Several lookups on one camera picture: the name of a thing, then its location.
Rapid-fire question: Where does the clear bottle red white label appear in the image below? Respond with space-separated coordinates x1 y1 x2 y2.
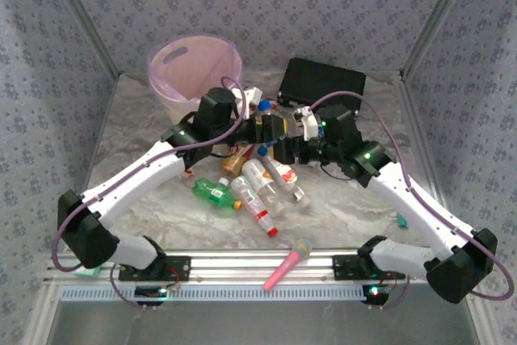
263 154 313 208

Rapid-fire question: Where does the clear bottle orange white label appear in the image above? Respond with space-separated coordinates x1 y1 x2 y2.
241 158 286 217

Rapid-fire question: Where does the clear bottle red cap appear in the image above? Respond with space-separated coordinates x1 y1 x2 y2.
229 175 280 238

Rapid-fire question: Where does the green plastic bottle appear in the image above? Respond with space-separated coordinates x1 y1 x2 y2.
191 177 243 212

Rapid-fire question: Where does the translucent pink plastic bin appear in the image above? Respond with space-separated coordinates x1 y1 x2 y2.
146 35 245 124

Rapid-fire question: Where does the yellow red juice bottle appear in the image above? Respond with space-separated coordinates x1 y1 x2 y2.
220 143 256 175

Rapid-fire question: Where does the black rectangular box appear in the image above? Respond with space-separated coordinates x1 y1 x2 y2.
277 57 367 115

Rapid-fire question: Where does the pink toy microphone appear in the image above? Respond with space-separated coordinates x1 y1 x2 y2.
262 238 314 292

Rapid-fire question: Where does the small black circuit board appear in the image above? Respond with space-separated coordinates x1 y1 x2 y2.
361 284 392 306
134 285 170 301

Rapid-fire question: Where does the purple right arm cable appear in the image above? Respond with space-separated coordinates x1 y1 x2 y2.
309 91 515 310

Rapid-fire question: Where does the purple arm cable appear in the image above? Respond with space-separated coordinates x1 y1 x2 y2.
309 91 515 310
51 76 248 310

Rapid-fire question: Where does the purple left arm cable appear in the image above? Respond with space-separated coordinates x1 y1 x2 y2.
51 76 248 310

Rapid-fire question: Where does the aluminium mounting rail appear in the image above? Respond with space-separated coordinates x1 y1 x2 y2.
44 248 431 286

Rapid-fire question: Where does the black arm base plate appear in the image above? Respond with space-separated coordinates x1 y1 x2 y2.
332 255 406 281
117 255 191 283

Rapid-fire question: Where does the white slotted cable duct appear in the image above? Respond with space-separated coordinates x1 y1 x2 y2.
59 284 375 302

